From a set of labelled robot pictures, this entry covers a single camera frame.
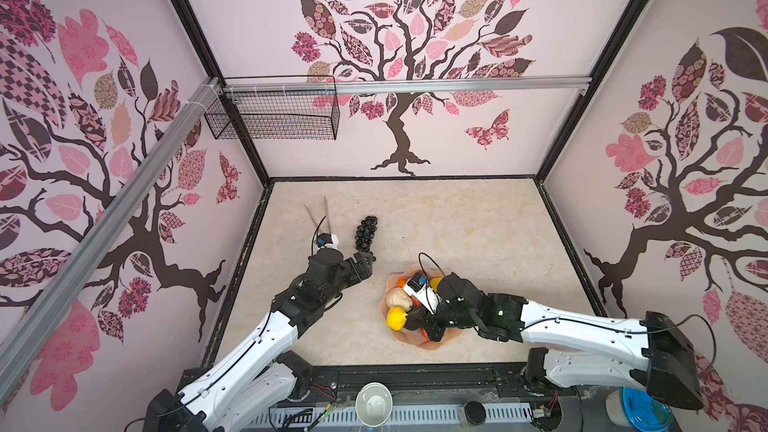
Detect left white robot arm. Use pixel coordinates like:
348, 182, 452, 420
142, 248, 374, 431

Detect black wire basket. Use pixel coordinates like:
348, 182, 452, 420
204, 74, 341, 141

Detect aluminium rail left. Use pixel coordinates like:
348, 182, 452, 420
1, 77, 220, 400

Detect white cup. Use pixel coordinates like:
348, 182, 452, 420
355, 382, 394, 428

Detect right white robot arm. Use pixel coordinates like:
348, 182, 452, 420
387, 272, 704, 411

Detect dark purple grape bunch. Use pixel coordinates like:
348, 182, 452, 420
355, 215, 378, 252

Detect aluminium rail back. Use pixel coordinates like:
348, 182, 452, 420
223, 76, 592, 95

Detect small yellow lemon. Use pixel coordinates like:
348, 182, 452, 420
386, 306, 408, 331

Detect silver metal tongs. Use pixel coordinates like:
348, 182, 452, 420
304, 196, 333, 234

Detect pink scalloped fruit bowl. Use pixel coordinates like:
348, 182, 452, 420
379, 263, 464, 351

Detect black round cap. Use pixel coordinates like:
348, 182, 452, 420
463, 401, 487, 426

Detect cream white pear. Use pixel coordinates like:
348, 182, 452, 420
385, 287, 413, 312

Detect large yellow lemon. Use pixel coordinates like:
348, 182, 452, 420
430, 277, 442, 292

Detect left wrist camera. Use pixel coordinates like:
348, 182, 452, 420
315, 232, 339, 250

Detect blue lidded container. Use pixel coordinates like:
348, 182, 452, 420
605, 388, 674, 432

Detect aluminium rail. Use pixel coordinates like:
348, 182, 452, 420
223, 76, 592, 95
1, 77, 220, 400

